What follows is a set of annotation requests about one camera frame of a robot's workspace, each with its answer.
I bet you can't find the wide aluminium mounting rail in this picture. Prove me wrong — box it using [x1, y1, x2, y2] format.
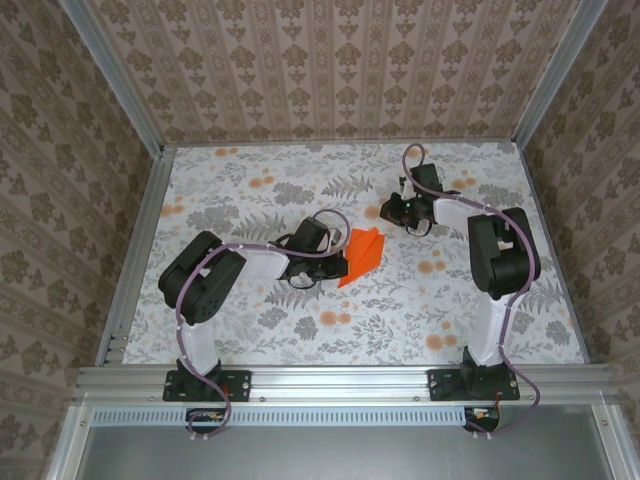
[72, 364, 619, 406]

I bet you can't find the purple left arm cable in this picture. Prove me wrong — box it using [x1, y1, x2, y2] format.
[175, 209, 351, 444]

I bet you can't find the slotted grey cable duct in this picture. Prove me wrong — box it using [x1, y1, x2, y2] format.
[92, 405, 469, 427]

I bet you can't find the thin aluminium table rail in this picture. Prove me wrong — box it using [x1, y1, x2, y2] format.
[162, 140, 519, 149]

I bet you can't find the grey metal panel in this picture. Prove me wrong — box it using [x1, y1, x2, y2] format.
[47, 403, 624, 480]

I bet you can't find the orange square paper sheet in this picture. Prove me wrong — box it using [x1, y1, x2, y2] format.
[337, 227, 387, 290]

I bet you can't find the aluminium frame post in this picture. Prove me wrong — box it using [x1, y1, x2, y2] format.
[58, 0, 167, 154]
[512, 0, 611, 146]

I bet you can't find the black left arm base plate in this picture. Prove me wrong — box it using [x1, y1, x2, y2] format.
[163, 368, 253, 403]

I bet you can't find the floral patterned table cover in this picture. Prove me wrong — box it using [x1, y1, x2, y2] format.
[122, 143, 586, 366]

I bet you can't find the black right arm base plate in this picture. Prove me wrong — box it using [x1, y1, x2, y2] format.
[427, 368, 521, 403]

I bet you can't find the aluminium table side rail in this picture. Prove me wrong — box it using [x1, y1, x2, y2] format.
[514, 142, 591, 366]
[93, 144, 176, 369]

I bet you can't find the black connector board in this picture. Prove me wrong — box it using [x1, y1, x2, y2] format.
[184, 407, 234, 435]
[462, 405, 502, 434]

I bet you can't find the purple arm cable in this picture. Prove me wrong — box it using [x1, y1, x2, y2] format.
[175, 209, 351, 444]
[401, 143, 544, 441]

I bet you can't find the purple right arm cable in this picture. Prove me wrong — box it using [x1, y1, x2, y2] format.
[401, 143, 544, 441]

